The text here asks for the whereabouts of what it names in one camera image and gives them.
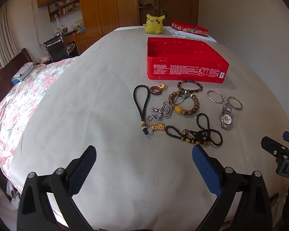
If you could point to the silver bangle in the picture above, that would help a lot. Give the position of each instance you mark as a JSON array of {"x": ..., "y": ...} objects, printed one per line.
[
  {"x": 239, "y": 106},
  {"x": 207, "y": 95}
]

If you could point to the wooden wardrobe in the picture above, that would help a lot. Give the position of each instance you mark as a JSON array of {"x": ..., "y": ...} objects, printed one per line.
[{"x": 110, "y": 7}]

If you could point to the red tin lid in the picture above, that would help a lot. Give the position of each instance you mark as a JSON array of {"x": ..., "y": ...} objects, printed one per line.
[{"x": 187, "y": 27}]

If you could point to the floral quilt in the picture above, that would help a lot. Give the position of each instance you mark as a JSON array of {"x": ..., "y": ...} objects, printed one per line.
[{"x": 21, "y": 105}]

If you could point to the wooden door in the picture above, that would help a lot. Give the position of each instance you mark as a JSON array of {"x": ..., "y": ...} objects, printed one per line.
[{"x": 180, "y": 0}]

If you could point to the gold pendant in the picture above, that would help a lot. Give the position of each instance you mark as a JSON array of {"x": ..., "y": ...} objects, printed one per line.
[{"x": 162, "y": 86}]

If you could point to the pink soft toy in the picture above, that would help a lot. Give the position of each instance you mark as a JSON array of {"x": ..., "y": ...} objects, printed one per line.
[{"x": 45, "y": 59}]

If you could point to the wooden bookshelf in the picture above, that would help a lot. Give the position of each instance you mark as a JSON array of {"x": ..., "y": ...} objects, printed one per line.
[{"x": 65, "y": 6}]

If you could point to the folded grey blue cloth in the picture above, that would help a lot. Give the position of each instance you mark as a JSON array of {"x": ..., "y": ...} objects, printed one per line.
[{"x": 24, "y": 72}]

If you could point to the beige curtain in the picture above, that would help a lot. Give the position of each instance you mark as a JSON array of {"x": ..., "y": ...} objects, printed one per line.
[{"x": 4, "y": 33}]

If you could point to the wooden desk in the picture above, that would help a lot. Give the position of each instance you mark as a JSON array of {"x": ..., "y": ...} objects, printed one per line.
[{"x": 80, "y": 41}]

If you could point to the red tin box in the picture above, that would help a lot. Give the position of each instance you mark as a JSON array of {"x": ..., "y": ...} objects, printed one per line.
[{"x": 183, "y": 71}]

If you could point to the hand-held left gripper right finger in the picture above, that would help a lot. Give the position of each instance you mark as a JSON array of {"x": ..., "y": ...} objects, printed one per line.
[{"x": 207, "y": 170}]

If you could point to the dark brown headboard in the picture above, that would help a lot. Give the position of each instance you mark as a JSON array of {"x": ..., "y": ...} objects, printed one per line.
[{"x": 16, "y": 60}]

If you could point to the silver wristwatch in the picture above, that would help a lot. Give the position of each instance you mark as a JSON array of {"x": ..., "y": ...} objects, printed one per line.
[{"x": 227, "y": 119}]

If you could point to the white bed sheet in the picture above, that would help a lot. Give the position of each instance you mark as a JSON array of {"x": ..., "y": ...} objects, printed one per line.
[{"x": 98, "y": 101}]

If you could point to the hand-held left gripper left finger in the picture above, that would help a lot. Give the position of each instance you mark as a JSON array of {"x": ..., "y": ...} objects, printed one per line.
[{"x": 84, "y": 170}]

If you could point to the folded white cloth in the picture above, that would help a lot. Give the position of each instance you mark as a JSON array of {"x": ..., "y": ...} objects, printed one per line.
[{"x": 207, "y": 39}]

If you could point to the black office chair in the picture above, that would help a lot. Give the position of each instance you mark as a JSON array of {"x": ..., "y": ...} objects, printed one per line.
[{"x": 56, "y": 49}]

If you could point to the yellow plush toy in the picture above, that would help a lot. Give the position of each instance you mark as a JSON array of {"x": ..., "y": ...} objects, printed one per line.
[{"x": 154, "y": 25}]

